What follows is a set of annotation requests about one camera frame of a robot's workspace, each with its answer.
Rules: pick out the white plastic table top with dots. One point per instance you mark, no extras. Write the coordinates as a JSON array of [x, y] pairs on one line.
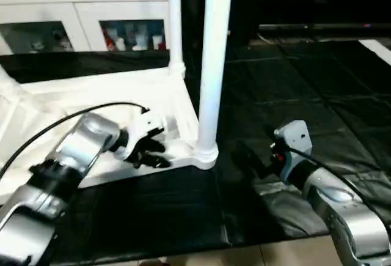
[[79, 95]]

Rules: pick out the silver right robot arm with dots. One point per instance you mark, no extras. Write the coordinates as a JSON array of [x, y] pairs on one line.
[[342, 205]]

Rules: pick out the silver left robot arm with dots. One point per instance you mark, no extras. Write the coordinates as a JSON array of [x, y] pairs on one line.
[[67, 162]]

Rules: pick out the white cup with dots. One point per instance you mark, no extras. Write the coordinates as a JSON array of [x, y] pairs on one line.
[[158, 41]]

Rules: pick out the white bottle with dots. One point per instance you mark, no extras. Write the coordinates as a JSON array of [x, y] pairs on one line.
[[142, 38]]

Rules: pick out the red bottle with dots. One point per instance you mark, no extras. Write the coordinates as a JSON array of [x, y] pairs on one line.
[[110, 41]]

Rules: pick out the white glass door cabinet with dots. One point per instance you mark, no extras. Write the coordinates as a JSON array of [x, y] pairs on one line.
[[73, 6]]

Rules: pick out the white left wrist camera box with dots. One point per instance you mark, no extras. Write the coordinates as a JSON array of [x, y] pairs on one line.
[[143, 128]]

